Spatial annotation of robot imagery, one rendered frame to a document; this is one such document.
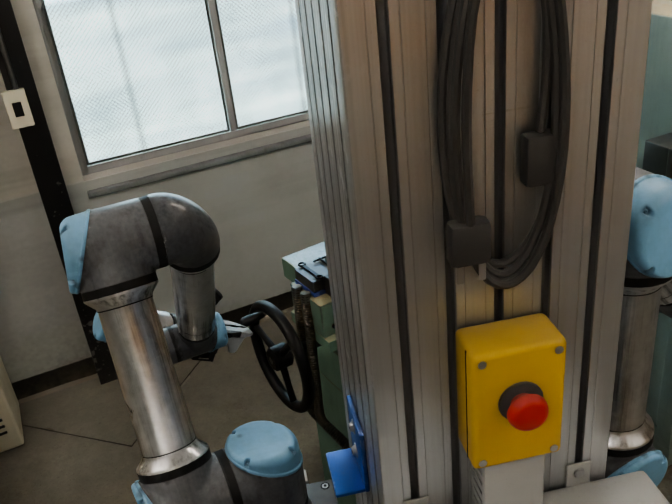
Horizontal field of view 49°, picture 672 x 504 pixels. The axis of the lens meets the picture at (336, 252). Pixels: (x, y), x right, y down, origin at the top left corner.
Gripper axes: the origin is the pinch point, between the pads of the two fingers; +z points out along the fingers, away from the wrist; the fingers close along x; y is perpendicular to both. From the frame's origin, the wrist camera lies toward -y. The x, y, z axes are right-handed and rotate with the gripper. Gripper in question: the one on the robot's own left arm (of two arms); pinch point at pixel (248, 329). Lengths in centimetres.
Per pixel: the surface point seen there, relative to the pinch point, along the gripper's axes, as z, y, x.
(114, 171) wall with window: 12, -4, -143
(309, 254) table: 26.6, -15.0, -23.3
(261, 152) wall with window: 65, -29, -131
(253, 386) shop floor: 74, 60, -94
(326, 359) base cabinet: 33.2, 9.5, -9.1
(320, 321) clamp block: 12.1, -7.5, 9.0
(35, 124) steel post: -23, -16, -134
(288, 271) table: 22.3, -9.0, -24.0
